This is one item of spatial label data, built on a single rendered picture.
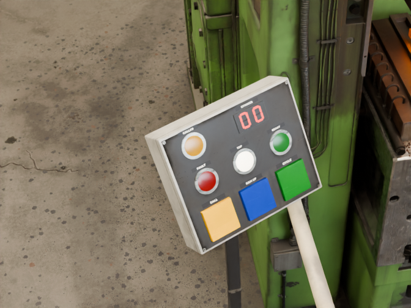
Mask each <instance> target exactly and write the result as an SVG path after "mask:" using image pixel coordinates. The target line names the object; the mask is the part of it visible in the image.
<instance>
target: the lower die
mask: <svg viewBox="0 0 411 308"><path fill-rule="evenodd" d="M403 17H407V19H408V20H409V22H410V24H411V15H409V14H408V13H400V14H395V15H390V16H389V18H384V19H379V20H372V21H371V31H370V32H371V33H372V34H373V36H374V38H373V40H371V35H370V36H369V42H376V43H378V45H379V48H378V50H376V45H375V44H371V45H369V47H368V57H367V63H366V66H367V68H368V67H369V58H370V55H371V54H372V53H375V52H381V53H383V60H381V55H380V54H375V55H374V56H373V57H372V62H371V76H372V78H373V77H374V69H375V66H376V65H377V64H378V63H380V62H386V63H387V64H388V65H389V68H388V70H386V67H387V66H386V65H384V64H382V65H380V66H378V67H377V73H376V87H377V89H379V81H380V77H381V76H382V75H383V74H385V73H392V74H393V75H394V81H391V76H390V75H386V76H384V77H383V79H382V86H381V91H380V93H381V97H382V100H383V99H384V95H385V89H386V87H387V86H389V85H390V84H398V85H399V86H400V90H399V92H397V87H396V86H392V87H390V88H389V89H388V92H387V100H386V107H387V109H388V112H389V110H390V102H391V99H392V98H393V97H395V96H397V95H403V96H405V103H404V104H403V103H402V101H403V98H396V99H395V100H394V101H393V107H392V112H391V116H392V117H391V118H392V120H393V122H394V125H395V127H396V129H397V131H398V133H399V135H400V137H401V139H402V141H409V140H411V47H410V45H409V43H408V41H407V39H406V38H405V36H404V34H403V32H402V31H401V28H400V27H399V25H398V23H397V21H396V20H395V18H403Z"/></svg>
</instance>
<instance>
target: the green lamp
mask: <svg viewBox="0 0 411 308"><path fill-rule="evenodd" d="M288 146H289V137H288V135H287V134H285V133H278V134H277V135H276V136H275V137H274V139H273V148H274V149H275V150H276V151H277V152H284V151H285V150H286V149H287V148H288Z"/></svg>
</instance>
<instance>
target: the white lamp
mask: <svg viewBox="0 0 411 308"><path fill-rule="evenodd" d="M253 162H254V159H253V156H252V154H251V153H250V152H242V153H240V154H239V155H238V157H237V159H236V165H237V168H238V169H239V170H240V171H248V170H250V169H251V167H252V166H253Z"/></svg>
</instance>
